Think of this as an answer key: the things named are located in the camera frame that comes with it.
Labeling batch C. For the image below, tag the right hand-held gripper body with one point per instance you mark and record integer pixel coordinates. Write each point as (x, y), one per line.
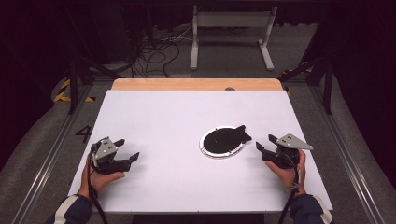
(288, 154)

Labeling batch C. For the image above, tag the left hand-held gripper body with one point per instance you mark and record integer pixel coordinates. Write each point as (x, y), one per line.
(104, 149)

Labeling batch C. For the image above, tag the person's right hand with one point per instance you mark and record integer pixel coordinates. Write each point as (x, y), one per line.
(289, 177)

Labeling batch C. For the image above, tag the person's left hand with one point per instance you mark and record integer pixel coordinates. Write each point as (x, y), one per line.
(98, 182)

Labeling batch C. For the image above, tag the white board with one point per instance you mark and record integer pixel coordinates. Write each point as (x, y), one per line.
(171, 124)

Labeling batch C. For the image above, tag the yellow black floor tape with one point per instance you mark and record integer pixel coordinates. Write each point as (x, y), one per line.
(60, 99)

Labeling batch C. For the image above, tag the black metal stand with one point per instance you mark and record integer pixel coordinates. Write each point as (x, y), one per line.
(73, 90)
(327, 90)

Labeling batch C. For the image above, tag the aluminium floor rail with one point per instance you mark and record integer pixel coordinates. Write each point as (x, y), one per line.
(46, 168)
(348, 161)

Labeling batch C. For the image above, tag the white metal desk frame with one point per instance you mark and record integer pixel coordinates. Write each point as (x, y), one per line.
(233, 19)

